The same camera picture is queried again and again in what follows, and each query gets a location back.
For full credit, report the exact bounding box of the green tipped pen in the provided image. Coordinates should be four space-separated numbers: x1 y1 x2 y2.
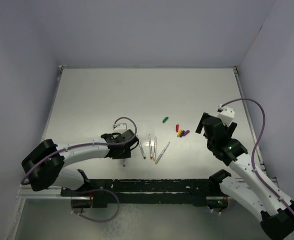
155 142 170 164

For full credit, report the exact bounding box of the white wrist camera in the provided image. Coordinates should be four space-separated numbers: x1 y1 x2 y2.
217 105 235 127
113 123 127 131

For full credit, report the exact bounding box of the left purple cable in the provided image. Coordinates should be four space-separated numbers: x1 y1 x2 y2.
20 116 138 186

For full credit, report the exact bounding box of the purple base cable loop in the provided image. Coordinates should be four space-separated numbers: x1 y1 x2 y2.
70 187 120 223

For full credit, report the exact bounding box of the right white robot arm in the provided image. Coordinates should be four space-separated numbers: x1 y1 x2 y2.
196 113 294 240

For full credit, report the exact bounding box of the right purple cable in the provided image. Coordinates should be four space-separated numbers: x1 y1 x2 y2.
219 97 294 226

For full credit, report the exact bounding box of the blue pen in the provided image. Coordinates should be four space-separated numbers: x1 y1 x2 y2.
139 141 146 159

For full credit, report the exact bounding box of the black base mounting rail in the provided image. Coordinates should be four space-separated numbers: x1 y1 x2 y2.
61 169 231 208

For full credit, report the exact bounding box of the yellow tipped pen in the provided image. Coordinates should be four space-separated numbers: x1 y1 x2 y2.
153 136 157 162

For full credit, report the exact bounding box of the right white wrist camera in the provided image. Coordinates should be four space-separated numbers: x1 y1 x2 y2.
217 105 235 127

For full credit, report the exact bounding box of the red tipped pen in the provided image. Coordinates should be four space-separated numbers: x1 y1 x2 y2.
148 134 153 159

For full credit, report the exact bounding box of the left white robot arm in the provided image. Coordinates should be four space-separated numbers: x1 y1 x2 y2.
21 129 139 196

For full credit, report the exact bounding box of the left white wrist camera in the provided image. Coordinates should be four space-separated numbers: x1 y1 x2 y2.
113 123 127 131

